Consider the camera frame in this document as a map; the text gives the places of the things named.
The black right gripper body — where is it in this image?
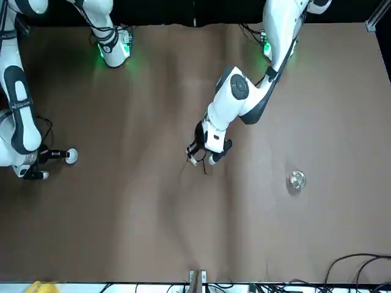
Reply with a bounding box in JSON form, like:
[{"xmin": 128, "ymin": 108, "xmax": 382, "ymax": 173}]
[{"xmin": 35, "ymin": 145, "xmax": 53, "ymax": 165}]

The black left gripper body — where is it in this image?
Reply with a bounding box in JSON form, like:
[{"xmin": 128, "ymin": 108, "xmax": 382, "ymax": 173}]
[{"xmin": 194, "ymin": 120, "xmax": 209, "ymax": 152}]

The white crucible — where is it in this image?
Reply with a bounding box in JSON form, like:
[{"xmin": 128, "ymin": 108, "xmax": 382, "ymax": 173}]
[{"xmin": 65, "ymin": 148, "xmax": 79, "ymax": 165}]

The glass alcohol lamp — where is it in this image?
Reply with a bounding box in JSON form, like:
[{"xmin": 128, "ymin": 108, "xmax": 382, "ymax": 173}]
[{"xmin": 286, "ymin": 169, "xmax": 307, "ymax": 192}]

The yellow bag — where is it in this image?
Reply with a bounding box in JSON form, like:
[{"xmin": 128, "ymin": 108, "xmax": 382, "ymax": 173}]
[{"xmin": 26, "ymin": 280, "xmax": 59, "ymax": 293}]

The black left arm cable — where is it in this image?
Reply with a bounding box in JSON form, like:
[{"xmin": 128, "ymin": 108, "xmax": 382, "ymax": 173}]
[{"xmin": 240, "ymin": 23, "xmax": 276, "ymax": 88}]

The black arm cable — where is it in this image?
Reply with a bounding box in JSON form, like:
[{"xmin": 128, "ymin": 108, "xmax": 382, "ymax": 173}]
[
  {"xmin": 81, "ymin": 0, "xmax": 122, "ymax": 40},
  {"xmin": 240, "ymin": 23, "xmax": 276, "ymax": 88}
]

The aluminium frame post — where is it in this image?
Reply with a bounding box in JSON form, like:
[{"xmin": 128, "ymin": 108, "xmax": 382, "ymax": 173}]
[
  {"xmin": 188, "ymin": 269, "xmax": 207, "ymax": 293},
  {"xmin": 365, "ymin": 0, "xmax": 391, "ymax": 32}
]

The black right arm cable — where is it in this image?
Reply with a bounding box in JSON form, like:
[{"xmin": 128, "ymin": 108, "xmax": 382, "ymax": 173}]
[{"xmin": 81, "ymin": 0, "xmax": 122, "ymax": 40}]

